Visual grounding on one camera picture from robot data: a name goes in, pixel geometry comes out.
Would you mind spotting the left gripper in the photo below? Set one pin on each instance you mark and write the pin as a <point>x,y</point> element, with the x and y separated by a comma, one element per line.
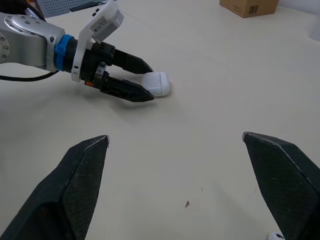
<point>96,66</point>

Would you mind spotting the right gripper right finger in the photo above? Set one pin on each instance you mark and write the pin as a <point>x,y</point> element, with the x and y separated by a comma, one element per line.
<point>285,180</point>

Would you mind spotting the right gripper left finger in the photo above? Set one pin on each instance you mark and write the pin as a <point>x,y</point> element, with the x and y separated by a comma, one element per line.
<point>72,190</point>

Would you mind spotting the white earbud case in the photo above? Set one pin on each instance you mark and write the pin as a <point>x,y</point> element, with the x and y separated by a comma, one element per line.
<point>158,83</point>

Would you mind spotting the brown cardboard box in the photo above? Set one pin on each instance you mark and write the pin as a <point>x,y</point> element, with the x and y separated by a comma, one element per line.
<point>248,7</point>

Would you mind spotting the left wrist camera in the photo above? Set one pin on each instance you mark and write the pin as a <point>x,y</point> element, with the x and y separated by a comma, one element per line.
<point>97,32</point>

